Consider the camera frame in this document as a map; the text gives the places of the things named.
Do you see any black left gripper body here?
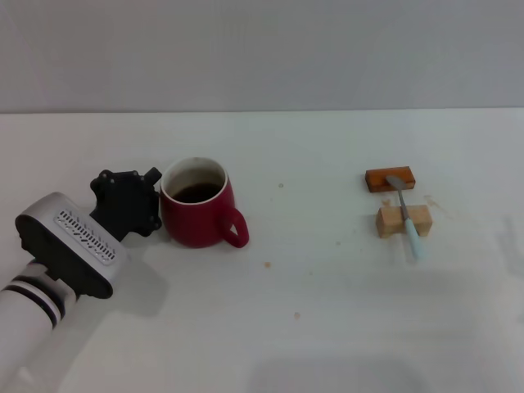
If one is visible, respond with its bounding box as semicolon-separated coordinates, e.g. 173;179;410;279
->
89;169;163;243

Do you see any red ceramic coffee cup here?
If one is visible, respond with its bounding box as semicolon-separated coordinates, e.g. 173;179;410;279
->
158;156;250;250

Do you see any light blue handled spoon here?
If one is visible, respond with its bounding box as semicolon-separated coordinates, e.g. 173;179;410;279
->
384;174;424;260

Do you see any orange wooden block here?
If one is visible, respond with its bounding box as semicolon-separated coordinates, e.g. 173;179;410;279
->
364;165;417;193

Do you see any light wooden block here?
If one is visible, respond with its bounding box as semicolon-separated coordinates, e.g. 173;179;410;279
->
375;203;434;239

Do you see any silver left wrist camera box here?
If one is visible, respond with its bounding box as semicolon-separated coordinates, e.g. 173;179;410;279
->
15;192;129;300

